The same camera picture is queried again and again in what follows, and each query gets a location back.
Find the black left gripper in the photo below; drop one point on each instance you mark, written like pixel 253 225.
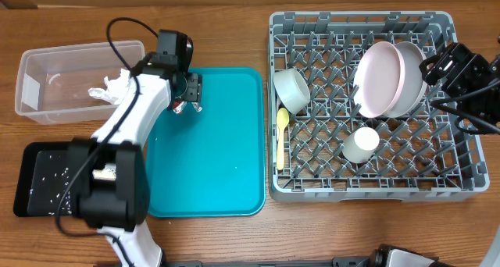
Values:
pixel 193 90

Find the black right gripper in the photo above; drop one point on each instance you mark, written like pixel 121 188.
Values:
pixel 467 63

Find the red foil wrapper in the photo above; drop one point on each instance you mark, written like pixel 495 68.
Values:
pixel 179 106

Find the grey plate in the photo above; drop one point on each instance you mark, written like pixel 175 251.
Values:
pixel 414 87

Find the white napkin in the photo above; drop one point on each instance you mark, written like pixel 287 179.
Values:
pixel 116 89

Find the pink rimmed white plate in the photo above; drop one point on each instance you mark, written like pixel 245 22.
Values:
pixel 379 78

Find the yellow plastic spoon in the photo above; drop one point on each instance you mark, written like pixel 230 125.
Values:
pixel 282 122

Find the grey bowl with rice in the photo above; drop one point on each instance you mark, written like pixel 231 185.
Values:
pixel 292 90

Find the white paper cup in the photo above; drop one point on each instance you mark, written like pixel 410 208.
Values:
pixel 360 145

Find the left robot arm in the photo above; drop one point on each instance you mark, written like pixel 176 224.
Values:
pixel 109 187

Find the grey dishwasher rack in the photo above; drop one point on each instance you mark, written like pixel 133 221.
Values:
pixel 422 155

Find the teal plastic tray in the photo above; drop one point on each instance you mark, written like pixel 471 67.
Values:
pixel 211 163

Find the clear plastic bin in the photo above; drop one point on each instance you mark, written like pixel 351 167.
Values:
pixel 52 83

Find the black bin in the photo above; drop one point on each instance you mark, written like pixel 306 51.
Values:
pixel 26 174

